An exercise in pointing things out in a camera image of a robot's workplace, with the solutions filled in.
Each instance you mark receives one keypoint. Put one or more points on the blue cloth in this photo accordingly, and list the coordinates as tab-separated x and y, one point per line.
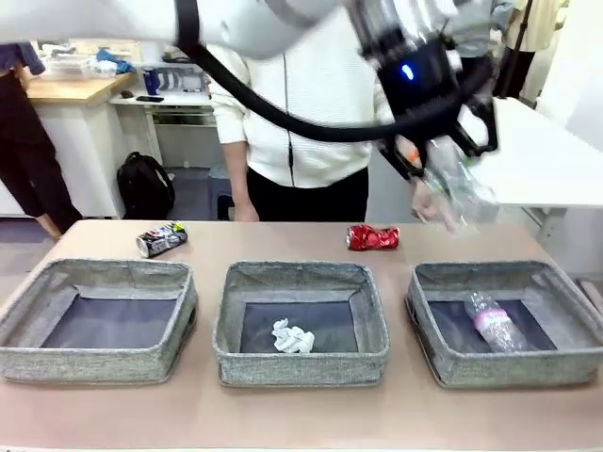
115	63

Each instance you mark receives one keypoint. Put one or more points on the crushed black drink can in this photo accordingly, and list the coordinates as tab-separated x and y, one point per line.
162	239

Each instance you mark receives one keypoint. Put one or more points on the clear plastic water bottle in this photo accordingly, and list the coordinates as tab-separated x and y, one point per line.
494	325

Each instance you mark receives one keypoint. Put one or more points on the black backpack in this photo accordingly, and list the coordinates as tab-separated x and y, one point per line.
143	188

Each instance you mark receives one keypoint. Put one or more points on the clear plastic cup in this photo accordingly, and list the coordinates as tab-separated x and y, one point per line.
464	188

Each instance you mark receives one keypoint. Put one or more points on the bystander in cream top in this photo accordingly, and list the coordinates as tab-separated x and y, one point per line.
546	23

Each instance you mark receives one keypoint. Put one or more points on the bystander blue shirt black trousers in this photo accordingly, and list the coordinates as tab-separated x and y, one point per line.
480	28

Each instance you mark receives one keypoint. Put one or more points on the grey fabric basket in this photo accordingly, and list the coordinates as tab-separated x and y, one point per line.
94	365
509	372
301	369

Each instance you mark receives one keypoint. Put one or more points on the wooden top counter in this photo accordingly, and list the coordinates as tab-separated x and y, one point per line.
80	141

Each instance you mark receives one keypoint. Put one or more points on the black smartphone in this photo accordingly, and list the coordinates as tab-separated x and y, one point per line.
151	99

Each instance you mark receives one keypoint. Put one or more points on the bystander in dark blue jacket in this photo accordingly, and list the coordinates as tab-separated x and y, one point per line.
23	155

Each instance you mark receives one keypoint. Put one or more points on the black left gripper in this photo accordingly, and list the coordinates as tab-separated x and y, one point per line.
424	89

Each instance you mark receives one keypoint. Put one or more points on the white paper roll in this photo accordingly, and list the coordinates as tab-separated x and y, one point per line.
151	54

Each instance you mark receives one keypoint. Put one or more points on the beige storage crate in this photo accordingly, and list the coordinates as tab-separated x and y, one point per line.
108	49

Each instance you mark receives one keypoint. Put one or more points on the crushed red drink can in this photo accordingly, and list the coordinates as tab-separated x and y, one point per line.
372	237

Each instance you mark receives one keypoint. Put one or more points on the person in white sweater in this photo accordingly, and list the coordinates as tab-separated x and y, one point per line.
325	94

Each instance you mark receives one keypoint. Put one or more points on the person's left forearm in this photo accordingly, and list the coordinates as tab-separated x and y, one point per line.
406	143

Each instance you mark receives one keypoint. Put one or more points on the person's right hand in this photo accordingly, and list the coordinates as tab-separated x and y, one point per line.
246	214

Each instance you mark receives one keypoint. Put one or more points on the white table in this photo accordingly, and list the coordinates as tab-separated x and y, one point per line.
542	155

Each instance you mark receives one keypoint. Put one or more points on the white table leg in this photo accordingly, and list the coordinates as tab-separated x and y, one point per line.
550	230

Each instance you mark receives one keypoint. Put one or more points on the person's right forearm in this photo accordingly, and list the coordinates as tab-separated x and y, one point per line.
235	172

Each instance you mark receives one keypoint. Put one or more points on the orange wrist watch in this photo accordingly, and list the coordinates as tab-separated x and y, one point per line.
413	156

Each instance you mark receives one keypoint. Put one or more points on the white plastic crate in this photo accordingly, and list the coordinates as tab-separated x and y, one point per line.
70	66

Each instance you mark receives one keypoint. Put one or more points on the white desk with shelf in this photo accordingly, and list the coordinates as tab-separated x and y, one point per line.
160	136

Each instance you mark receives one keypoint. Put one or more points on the striped box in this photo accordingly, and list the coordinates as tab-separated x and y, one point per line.
181	79

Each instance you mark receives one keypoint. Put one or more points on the person's left hand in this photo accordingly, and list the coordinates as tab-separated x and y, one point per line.
426	202

